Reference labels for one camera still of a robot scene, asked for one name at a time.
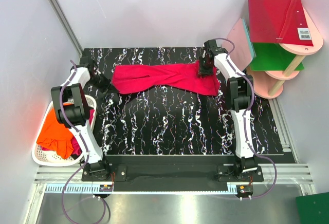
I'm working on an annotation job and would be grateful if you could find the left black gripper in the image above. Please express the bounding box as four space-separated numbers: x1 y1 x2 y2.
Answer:
86 73 119 95

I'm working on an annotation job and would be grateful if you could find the crimson red t shirt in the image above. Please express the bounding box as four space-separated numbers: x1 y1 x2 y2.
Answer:
112 61 220 96

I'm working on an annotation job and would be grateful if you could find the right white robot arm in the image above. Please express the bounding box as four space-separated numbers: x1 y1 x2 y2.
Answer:
198 38 258 181

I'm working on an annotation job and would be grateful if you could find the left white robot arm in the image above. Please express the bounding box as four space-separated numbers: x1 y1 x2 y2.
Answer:
51 57 119 181

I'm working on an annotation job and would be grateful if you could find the pink board teal edge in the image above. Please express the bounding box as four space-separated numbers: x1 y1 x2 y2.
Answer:
227 18 255 71

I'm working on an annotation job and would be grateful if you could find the green acrylic sheet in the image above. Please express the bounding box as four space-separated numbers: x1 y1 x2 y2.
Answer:
249 43 297 71

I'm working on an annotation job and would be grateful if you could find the pink wooden tiered shelf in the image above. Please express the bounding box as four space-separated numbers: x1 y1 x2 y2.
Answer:
247 0 323 99

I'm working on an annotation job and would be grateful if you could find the magenta t shirt in basket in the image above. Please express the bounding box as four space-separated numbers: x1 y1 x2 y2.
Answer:
41 108 95 158

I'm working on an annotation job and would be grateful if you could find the orange t shirt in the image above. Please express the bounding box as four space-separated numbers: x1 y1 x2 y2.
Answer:
36 102 75 160

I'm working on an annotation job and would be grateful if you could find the red acrylic sheet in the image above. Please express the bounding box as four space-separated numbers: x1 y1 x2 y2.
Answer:
248 0 313 46

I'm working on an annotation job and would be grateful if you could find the white plastic laundry basket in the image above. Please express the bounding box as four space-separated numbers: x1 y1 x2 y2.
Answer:
31 103 84 167

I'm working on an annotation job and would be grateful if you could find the dark green board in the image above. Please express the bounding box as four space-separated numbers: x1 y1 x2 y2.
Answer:
296 192 329 224

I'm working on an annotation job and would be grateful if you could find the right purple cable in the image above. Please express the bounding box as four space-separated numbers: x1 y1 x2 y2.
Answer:
213 38 277 200

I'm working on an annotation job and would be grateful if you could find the purple cable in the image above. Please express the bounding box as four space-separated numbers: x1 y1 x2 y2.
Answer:
59 59 112 224
213 38 277 200

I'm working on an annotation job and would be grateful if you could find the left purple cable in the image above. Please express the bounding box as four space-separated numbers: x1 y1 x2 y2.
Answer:
59 59 112 224

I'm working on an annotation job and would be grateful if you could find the aluminium frame rail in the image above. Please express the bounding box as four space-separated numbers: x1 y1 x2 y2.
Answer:
48 0 83 55

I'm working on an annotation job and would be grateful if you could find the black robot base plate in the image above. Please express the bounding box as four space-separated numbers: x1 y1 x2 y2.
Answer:
81 154 296 192

